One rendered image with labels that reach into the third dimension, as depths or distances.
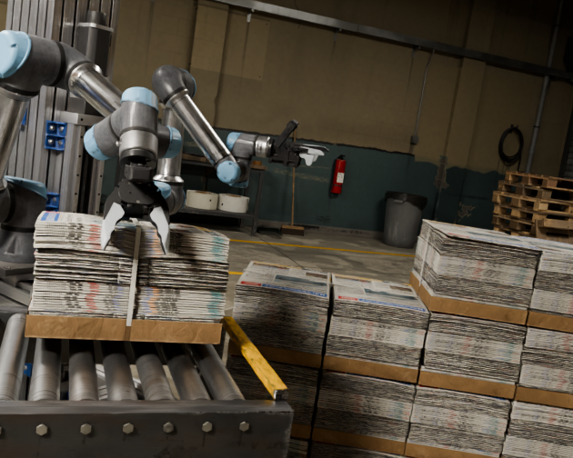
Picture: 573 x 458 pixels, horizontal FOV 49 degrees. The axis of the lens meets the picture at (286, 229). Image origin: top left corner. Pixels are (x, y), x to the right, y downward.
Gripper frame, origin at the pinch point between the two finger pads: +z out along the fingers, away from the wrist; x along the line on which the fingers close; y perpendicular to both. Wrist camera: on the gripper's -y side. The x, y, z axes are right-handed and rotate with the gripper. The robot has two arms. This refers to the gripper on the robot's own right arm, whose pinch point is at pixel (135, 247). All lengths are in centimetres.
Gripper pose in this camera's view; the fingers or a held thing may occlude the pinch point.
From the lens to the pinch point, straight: 118.7
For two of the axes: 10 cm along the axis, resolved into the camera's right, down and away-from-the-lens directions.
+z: 0.6, 9.2, -4.0
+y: -3.3, 3.9, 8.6
